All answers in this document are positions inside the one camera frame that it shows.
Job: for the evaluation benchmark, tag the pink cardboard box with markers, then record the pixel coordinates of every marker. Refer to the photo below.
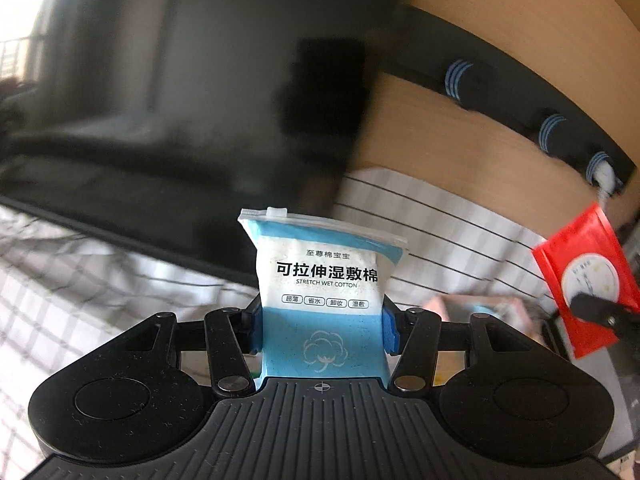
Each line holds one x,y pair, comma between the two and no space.
445,310

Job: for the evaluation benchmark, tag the black computer monitor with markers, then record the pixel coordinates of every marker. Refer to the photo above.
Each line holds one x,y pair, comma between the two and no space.
175,110

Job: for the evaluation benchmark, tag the blue cotton pad packet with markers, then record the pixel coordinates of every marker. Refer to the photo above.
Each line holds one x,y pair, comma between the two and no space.
320,280

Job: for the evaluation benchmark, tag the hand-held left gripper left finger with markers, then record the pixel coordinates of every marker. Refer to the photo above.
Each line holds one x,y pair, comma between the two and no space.
256,332

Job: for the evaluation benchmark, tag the white plug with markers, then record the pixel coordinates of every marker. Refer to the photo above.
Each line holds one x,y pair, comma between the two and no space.
605,180

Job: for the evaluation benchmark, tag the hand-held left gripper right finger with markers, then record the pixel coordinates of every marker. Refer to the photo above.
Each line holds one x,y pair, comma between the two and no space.
390,330

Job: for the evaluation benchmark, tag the black power strip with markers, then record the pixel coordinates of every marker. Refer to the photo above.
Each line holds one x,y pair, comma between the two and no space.
500,85

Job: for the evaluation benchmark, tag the red wipes packet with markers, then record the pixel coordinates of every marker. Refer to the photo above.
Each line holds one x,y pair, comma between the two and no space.
575,255

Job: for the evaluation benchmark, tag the checkered white tablecloth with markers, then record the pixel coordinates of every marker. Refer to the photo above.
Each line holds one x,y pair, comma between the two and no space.
450,240

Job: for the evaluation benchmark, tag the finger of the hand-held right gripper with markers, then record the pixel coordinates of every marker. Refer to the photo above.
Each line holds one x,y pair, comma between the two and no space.
600,310

